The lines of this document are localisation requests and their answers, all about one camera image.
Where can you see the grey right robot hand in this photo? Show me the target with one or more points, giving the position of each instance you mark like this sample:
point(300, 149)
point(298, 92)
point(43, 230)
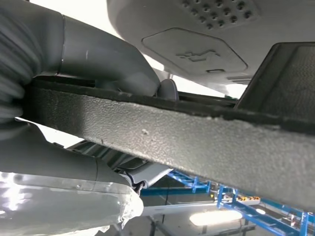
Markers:
point(110, 55)

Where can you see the stainless steel workbench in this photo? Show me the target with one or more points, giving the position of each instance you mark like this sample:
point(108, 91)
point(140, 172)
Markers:
point(172, 211)

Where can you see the blue metal shelf rack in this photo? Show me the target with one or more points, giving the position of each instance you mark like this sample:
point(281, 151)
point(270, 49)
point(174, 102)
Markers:
point(194, 184)

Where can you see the black plastic engine cover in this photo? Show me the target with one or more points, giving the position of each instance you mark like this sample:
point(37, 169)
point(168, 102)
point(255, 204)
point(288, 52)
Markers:
point(270, 32)

